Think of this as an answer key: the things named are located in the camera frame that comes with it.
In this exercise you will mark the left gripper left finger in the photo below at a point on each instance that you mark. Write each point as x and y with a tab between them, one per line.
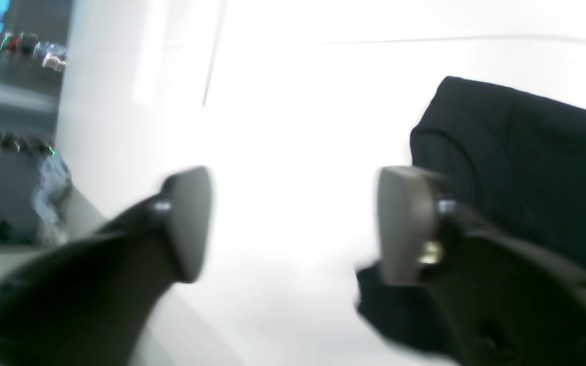
86	303

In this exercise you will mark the grey folded garment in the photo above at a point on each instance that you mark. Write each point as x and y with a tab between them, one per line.
47	200

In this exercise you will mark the black T-shirt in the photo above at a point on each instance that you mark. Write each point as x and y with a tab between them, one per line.
517	160

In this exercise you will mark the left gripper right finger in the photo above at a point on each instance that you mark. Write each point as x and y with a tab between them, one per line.
505	301

